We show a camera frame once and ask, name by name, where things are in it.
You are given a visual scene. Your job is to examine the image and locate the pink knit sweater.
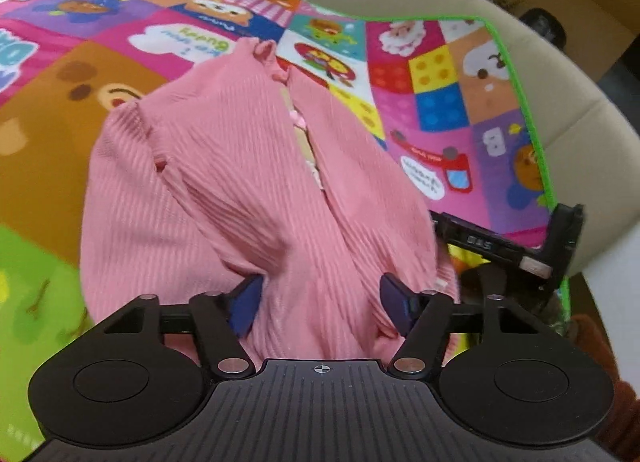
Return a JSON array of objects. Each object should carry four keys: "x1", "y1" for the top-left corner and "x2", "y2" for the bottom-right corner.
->
[{"x1": 80, "y1": 38, "x2": 459, "y2": 364}]

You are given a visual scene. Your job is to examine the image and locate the black round object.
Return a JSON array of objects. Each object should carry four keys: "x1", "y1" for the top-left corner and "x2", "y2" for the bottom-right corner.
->
[{"x1": 520, "y1": 8, "x2": 567, "y2": 50}]

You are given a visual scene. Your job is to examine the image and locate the colourful cartoon play mat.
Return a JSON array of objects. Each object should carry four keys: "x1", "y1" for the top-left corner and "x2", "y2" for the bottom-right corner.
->
[{"x1": 1, "y1": 0, "x2": 554, "y2": 461}]

